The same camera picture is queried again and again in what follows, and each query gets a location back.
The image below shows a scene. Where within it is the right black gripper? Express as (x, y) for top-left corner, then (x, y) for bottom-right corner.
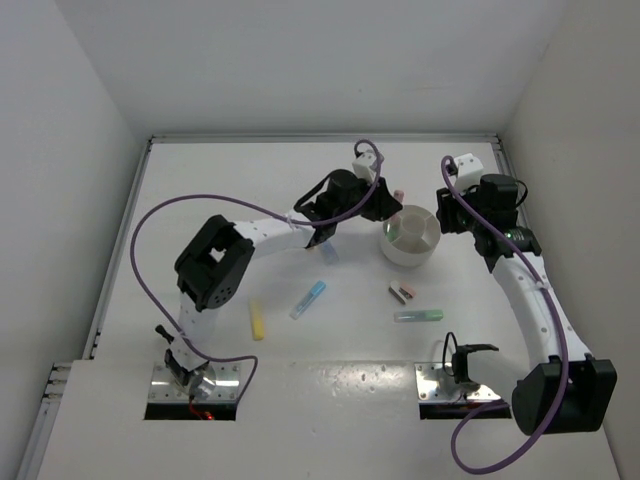
(437, 178), (486, 235)

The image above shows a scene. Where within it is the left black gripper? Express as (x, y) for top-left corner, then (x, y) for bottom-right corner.
(333, 173), (402, 223)

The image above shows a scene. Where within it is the green highlighter pen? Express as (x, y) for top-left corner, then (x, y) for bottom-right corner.
(383, 222), (399, 242)

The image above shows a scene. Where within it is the clear spray bottle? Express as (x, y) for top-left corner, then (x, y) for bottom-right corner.
(320, 242), (339, 265)

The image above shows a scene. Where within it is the green clear tube pen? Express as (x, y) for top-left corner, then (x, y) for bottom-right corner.
(394, 309), (444, 323)

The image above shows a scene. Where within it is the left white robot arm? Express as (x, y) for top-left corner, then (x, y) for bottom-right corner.
(165, 169), (402, 386)

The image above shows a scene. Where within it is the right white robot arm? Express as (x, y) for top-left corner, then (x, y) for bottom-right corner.
(436, 174), (617, 435)

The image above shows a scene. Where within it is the white round divided container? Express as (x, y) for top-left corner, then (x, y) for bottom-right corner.
(379, 205), (441, 268)

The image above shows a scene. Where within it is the pink white stapler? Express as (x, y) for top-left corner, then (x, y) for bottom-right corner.
(388, 281), (415, 305)

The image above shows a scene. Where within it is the blue capped glue stick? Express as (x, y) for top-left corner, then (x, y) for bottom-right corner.
(289, 281), (326, 320)

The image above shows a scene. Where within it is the yellow highlighter pen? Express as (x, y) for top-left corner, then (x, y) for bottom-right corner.
(249, 299), (265, 341)

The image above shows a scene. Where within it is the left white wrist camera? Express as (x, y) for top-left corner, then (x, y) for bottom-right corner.
(352, 150), (378, 183)

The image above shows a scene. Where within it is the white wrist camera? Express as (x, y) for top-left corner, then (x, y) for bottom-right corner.
(446, 153), (484, 192)
(352, 150), (378, 183)

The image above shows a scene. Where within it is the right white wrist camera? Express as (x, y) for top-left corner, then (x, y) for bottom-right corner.
(446, 153), (484, 192)

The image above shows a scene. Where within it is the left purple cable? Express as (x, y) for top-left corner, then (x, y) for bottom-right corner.
(130, 140), (385, 401)

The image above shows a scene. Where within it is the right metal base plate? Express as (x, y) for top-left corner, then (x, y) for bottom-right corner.
(414, 362), (500, 405)

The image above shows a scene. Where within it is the metal base plate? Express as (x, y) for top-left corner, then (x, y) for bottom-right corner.
(414, 362), (500, 405)
(147, 363), (241, 404)

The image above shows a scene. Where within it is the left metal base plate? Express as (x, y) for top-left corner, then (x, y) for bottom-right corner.
(147, 363), (241, 404)

